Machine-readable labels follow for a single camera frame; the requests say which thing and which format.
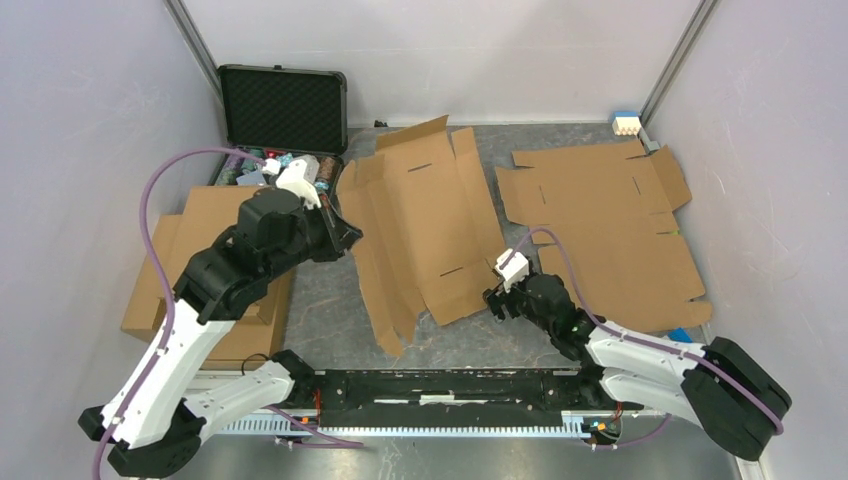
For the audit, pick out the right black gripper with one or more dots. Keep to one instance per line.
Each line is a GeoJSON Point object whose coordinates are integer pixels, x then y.
{"type": "Point", "coordinates": [494, 301]}

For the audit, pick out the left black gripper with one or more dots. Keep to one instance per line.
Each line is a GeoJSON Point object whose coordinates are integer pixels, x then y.
{"type": "Point", "coordinates": [339, 240]}

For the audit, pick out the cardboard box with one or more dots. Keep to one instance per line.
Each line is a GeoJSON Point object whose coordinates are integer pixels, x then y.
{"type": "Point", "coordinates": [430, 231]}
{"type": "Point", "coordinates": [209, 211]}
{"type": "Point", "coordinates": [243, 345]}

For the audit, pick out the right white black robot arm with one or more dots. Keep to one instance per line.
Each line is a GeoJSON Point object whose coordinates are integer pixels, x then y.
{"type": "Point", "coordinates": [717, 386]}

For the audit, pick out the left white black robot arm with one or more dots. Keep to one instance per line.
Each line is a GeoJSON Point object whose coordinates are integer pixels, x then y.
{"type": "Point", "coordinates": [152, 427]}

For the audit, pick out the black poker chip case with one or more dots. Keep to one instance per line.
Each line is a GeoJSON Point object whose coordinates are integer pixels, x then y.
{"type": "Point", "coordinates": [294, 111]}

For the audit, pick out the stack of flat cardboard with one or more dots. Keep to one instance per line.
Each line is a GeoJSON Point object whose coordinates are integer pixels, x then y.
{"type": "Point", "coordinates": [612, 207]}

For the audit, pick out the blue green white card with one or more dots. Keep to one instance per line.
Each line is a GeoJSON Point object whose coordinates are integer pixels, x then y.
{"type": "Point", "coordinates": [679, 335]}

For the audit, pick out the white blue block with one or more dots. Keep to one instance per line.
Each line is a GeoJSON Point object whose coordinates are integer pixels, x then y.
{"type": "Point", "coordinates": [626, 123]}

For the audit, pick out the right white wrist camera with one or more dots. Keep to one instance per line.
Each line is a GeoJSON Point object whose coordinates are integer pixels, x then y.
{"type": "Point", "coordinates": [512, 267]}

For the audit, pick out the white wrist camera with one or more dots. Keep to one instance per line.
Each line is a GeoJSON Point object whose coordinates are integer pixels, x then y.
{"type": "Point", "coordinates": [512, 267]}
{"type": "Point", "coordinates": [295, 174]}

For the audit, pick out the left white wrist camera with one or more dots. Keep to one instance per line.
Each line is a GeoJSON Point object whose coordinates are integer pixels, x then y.
{"type": "Point", "coordinates": [295, 174]}

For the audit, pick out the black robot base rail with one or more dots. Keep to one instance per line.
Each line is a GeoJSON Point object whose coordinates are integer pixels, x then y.
{"type": "Point", "coordinates": [447, 398]}

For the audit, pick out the white toothed cable duct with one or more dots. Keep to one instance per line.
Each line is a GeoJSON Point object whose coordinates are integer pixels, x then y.
{"type": "Point", "coordinates": [268, 424]}

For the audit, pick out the left aluminium corner post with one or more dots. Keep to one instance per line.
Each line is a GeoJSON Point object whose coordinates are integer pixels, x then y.
{"type": "Point", "coordinates": [195, 42]}

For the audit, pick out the aluminium corner post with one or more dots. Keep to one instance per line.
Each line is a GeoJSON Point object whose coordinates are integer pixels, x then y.
{"type": "Point", "coordinates": [195, 42]}
{"type": "Point", "coordinates": [683, 48]}

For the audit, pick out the right aluminium corner post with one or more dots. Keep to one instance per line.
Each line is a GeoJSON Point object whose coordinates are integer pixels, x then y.
{"type": "Point", "coordinates": [683, 48]}

